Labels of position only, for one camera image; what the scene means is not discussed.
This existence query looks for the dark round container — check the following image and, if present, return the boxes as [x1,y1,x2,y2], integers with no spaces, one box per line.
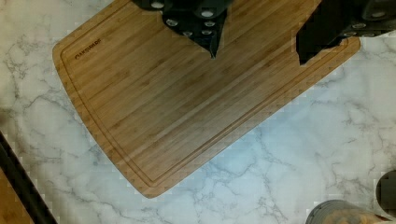
[375,170,396,217]

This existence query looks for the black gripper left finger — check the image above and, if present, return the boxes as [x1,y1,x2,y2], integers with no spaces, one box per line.
[132,0,233,59]

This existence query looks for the grey lidded spice jar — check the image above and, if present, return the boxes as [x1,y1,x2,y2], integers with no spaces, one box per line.
[305,200,389,224]

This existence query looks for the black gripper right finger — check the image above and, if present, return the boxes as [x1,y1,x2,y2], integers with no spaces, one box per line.
[296,0,396,64]

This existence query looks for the bamboo cutting board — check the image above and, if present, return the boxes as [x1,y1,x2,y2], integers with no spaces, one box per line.
[52,0,361,198]

